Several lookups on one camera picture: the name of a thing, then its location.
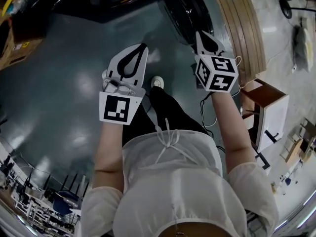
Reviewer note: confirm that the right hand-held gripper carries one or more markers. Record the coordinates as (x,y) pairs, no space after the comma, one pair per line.
(217,75)

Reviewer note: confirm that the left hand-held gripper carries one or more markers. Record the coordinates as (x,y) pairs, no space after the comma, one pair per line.
(116,107)

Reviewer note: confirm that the person's right forearm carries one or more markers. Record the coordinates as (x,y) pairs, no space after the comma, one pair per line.
(232,137)

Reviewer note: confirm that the person's left forearm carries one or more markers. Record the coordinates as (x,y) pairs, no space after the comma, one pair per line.
(108,157)

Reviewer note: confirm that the person's white shoe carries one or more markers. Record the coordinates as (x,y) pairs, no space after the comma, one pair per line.
(157,81)

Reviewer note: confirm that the wooden slatted pallet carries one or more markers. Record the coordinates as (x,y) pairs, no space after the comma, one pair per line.
(244,33)

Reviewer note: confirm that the person's black trousers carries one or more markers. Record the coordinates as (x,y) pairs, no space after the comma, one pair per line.
(170,112)

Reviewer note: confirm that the black round-base stool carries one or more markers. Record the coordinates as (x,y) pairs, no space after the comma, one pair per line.
(286,7)

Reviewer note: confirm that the brown and white cabinet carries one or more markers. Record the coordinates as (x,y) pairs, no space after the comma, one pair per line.
(271,112)

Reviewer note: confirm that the grey crumpled bag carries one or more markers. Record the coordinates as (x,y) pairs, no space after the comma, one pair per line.
(302,48)

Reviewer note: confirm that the brown cardboard box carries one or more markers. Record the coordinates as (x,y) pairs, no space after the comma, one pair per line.
(17,46)

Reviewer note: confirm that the person's white top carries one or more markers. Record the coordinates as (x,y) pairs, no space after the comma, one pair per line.
(182,186)

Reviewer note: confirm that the yellow plastic item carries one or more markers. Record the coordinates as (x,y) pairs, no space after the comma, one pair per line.
(10,1)

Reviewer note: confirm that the blue chair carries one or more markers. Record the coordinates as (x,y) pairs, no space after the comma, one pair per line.
(64,202)

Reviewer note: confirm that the cluttered white shelf rack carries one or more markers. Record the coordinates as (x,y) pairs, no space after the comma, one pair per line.
(29,211)

